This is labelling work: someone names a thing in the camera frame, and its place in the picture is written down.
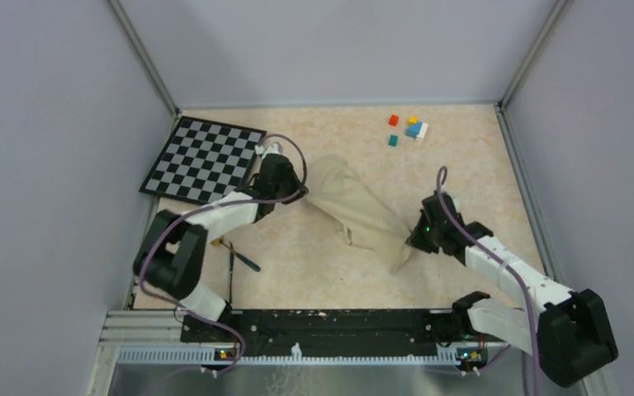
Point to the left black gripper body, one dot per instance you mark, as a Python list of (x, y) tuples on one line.
[(290, 185)]

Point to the beige cloth napkin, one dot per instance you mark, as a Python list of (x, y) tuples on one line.
[(365, 221)]

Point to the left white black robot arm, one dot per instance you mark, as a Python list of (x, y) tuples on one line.
[(170, 260)]

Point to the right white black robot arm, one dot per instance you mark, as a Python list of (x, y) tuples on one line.
[(566, 332)]

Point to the black grey checkerboard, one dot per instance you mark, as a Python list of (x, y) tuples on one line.
[(203, 161)]

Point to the teal cube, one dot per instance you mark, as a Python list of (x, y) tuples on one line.
[(393, 140)]

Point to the blue block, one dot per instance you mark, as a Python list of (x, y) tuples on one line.
[(411, 131)]

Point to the white block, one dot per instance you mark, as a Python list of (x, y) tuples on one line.
[(422, 131)]

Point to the red cube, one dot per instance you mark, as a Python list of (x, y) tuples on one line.
[(394, 120)]

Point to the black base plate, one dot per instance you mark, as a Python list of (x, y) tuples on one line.
[(338, 332)]

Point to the aluminium frame rail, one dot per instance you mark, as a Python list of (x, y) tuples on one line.
[(140, 353)]

